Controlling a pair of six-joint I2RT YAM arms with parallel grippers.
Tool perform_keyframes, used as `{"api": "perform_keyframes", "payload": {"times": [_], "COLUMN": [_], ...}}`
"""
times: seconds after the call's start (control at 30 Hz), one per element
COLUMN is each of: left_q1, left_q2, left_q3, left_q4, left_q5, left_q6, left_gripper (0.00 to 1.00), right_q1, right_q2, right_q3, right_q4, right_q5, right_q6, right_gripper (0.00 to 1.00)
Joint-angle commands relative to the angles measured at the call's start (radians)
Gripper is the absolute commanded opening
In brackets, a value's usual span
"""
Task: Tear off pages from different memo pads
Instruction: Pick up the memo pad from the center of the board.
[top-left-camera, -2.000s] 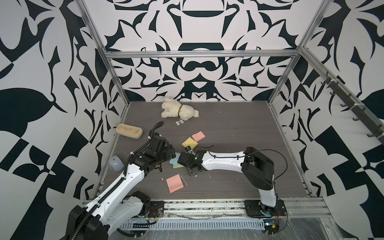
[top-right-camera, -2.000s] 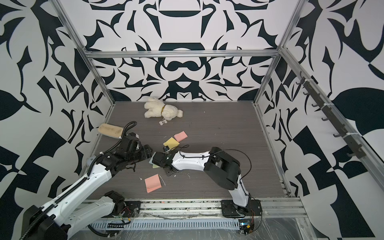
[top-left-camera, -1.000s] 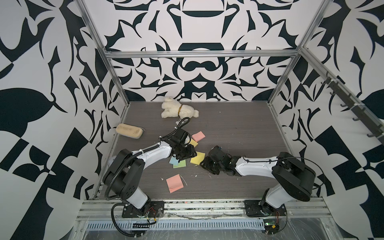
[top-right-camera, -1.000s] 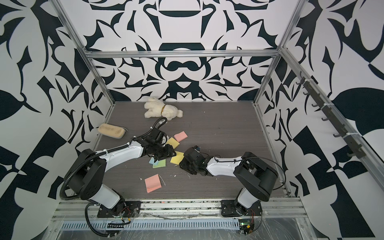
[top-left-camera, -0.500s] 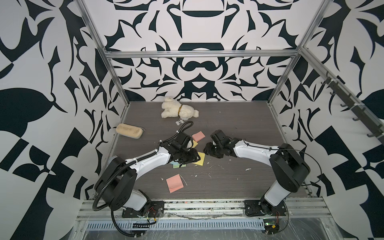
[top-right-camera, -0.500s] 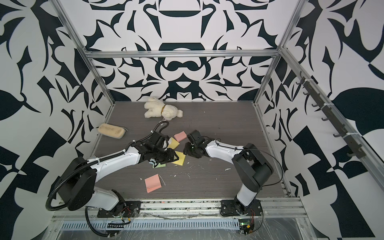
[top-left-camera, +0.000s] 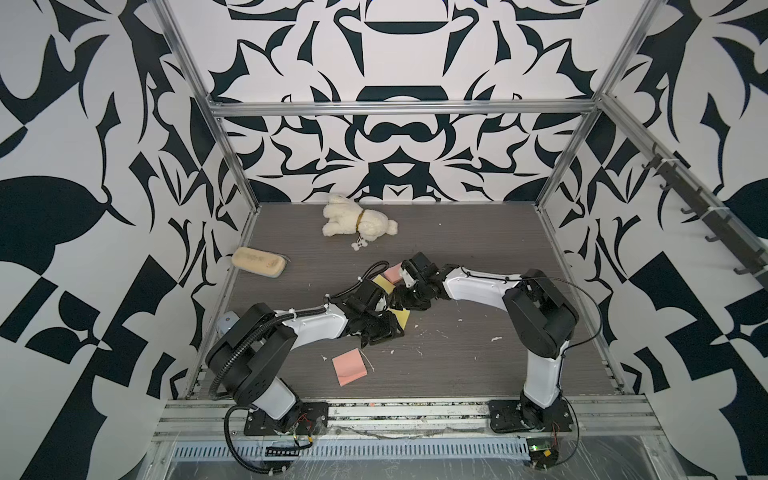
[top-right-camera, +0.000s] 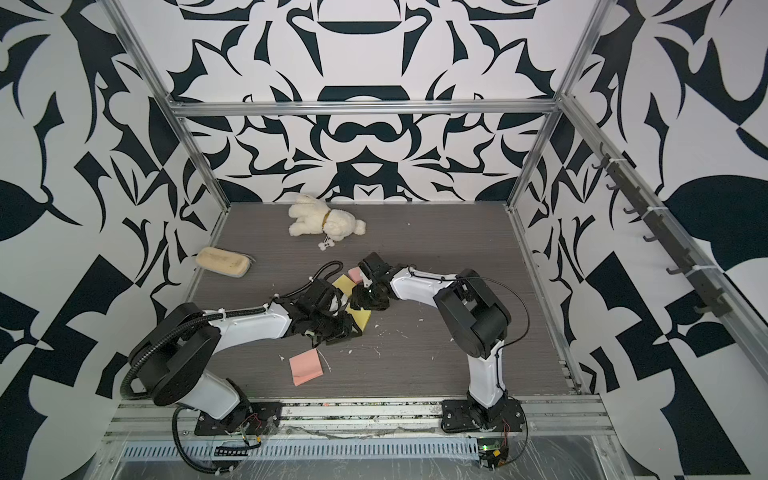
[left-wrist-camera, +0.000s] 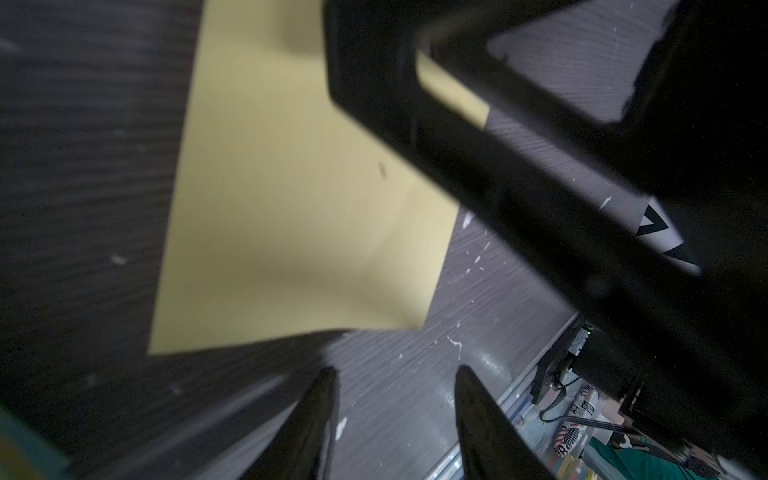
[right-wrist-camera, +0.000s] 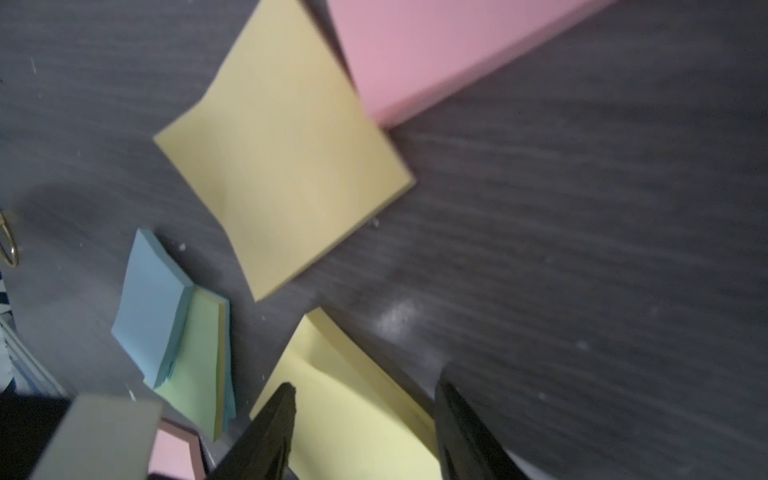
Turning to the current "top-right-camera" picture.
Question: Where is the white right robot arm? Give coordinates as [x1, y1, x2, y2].
[351, 253, 511, 419]

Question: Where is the small pink memo pad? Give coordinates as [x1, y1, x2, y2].
[347, 267, 364, 284]

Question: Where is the black wall hook rack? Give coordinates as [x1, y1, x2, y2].
[593, 144, 733, 318]

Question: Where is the cream plush teddy bear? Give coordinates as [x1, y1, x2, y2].
[288, 195, 367, 242]

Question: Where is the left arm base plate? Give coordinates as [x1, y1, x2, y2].
[194, 401, 284, 436]

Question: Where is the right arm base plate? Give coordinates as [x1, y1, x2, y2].
[440, 396, 526, 434]

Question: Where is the beige oval sponge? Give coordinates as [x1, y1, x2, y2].
[195, 247, 253, 278]

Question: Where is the yellow memo pad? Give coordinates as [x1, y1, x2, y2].
[332, 274, 372, 331]

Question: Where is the large pink memo pad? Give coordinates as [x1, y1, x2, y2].
[289, 349, 324, 386]

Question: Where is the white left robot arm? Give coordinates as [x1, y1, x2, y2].
[120, 278, 362, 422]

